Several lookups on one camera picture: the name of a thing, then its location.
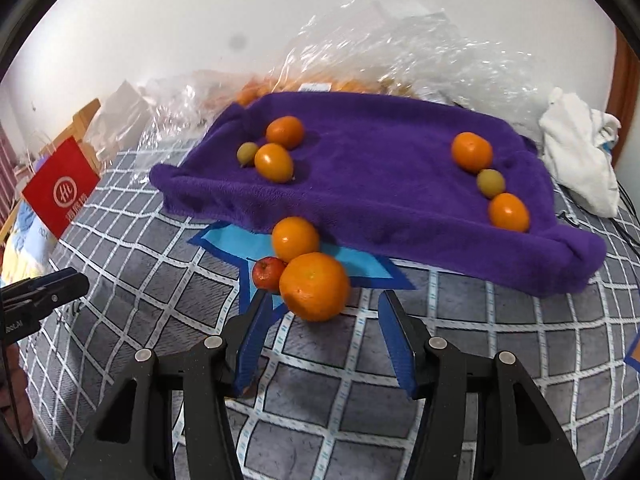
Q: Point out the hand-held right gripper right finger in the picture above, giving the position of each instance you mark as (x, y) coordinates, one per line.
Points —
(400, 350)

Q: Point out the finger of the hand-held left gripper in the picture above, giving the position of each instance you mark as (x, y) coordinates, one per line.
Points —
(65, 292)
(55, 279)

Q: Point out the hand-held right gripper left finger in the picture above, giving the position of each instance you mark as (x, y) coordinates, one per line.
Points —
(250, 347)

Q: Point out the small red apple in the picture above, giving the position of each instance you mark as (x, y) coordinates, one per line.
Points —
(266, 272)

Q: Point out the large orange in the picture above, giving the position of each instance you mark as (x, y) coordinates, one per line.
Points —
(314, 286)

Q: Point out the purple cloth covered tray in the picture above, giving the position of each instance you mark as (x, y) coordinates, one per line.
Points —
(380, 185)

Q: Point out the green plum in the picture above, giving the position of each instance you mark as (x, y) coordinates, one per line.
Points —
(246, 153)
(490, 182)

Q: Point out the person's left forearm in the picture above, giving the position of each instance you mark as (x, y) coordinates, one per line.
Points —
(12, 395)

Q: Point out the colourful printed blanket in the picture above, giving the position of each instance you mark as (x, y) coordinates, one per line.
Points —
(25, 240)

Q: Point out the red paper bag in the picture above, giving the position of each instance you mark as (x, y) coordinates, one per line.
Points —
(60, 190)

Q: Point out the grey checkered bedsheet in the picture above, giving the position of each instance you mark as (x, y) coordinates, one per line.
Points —
(320, 410)

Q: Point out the white translucent plastic bag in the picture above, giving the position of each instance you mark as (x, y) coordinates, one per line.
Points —
(120, 110)

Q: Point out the crumpled clear plastic bag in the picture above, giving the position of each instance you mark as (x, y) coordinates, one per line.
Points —
(170, 110)

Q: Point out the white crumpled cloth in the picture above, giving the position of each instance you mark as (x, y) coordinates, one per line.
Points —
(580, 155)

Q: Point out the clear plastic bag of oranges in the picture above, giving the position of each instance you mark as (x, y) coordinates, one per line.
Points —
(400, 45)

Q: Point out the light wooden furniture frame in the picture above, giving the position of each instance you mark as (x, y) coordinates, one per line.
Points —
(85, 116)

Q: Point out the brown wooden door frame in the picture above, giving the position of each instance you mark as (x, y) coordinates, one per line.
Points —
(627, 95)

